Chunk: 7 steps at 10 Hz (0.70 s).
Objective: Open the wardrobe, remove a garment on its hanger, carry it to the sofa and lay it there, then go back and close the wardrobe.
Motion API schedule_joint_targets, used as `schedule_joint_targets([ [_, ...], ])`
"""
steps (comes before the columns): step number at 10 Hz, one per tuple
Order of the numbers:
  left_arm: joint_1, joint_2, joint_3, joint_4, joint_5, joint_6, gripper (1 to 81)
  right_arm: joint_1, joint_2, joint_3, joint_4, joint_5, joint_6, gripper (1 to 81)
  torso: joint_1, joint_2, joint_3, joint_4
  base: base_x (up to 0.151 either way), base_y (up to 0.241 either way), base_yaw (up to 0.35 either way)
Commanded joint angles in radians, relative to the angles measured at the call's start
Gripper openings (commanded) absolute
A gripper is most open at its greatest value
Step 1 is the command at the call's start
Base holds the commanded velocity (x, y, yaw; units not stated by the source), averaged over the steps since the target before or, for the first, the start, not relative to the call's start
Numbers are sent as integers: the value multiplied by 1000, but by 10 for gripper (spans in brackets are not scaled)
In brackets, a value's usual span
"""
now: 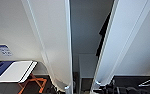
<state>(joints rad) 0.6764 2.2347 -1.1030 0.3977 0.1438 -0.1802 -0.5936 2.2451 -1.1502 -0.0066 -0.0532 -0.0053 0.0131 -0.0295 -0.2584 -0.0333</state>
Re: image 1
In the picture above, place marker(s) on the white inner wardrobe shelf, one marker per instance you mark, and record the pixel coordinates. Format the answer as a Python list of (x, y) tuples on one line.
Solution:
[(87, 66)]

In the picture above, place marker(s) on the black hanging garment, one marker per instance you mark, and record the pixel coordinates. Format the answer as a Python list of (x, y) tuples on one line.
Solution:
[(104, 36)]

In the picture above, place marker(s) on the orange folding stand frame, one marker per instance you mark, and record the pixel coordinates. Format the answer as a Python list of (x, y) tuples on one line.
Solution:
[(31, 83)]

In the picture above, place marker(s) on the blue and white wall sign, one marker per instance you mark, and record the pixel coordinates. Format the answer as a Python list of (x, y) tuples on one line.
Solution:
[(4, 50)]

